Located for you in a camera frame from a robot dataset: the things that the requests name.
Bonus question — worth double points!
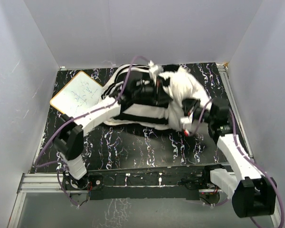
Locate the white pillow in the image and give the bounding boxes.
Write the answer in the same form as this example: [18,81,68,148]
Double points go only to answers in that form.
[147,61,209,131]

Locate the aluminium table frame rail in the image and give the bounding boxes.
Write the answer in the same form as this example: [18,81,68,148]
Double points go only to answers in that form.
[9,172,285,228]

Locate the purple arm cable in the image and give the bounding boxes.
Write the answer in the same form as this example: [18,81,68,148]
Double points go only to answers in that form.
[188,97,285,228]
[34,55,150,207]

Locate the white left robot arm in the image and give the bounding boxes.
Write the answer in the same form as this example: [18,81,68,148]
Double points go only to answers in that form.
[54,76,172,190]

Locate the yellow framed whiteboard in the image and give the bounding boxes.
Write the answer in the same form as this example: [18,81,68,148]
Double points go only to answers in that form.
[50,71,103,117]

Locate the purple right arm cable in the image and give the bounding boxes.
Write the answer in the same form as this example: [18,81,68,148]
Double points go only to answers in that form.
[188,97,285,228]

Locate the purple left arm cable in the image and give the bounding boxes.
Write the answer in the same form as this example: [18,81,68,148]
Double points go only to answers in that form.
[34,55,150,207]

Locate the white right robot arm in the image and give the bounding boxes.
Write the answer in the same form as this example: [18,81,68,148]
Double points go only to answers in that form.
[180,97,276,218]

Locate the black white striped pillowcase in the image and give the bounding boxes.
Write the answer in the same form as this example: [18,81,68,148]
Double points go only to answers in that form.
[100,64,182,131]

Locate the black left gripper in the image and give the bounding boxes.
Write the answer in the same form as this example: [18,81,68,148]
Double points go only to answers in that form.
[133,79,174,106]

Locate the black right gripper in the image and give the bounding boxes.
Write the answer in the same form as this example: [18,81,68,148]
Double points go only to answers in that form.
[178,98,214,125]

